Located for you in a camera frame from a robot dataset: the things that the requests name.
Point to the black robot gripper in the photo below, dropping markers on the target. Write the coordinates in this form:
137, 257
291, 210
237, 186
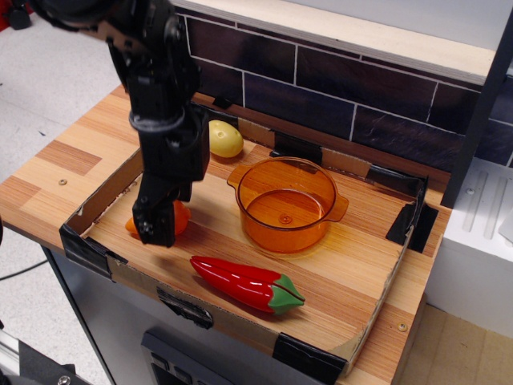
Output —
161, 78

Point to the orange toy carrot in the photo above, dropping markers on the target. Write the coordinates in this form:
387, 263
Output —
182, 217

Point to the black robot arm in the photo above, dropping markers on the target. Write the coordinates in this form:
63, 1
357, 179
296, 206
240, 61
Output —
95, 18

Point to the orange transparent plastic pot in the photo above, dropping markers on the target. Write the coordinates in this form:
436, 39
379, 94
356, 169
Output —
286, 203

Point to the cardboard fence with black tape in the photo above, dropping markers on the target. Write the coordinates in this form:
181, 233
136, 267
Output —
362, 290

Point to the yellow toy potato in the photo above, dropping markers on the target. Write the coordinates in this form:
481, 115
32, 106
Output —
225, 140

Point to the red toy chili pepper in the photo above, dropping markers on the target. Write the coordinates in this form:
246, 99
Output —
261, 289

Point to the black control panel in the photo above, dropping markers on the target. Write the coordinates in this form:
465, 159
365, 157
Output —
170, 361

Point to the black machine part with screw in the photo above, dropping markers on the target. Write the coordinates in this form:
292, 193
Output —
22, 364

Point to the white side cabinet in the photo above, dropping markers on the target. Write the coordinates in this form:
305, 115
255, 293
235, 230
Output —
472, 273

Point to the dark right shelf post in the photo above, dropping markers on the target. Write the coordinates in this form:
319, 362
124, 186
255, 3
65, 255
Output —
482, 111

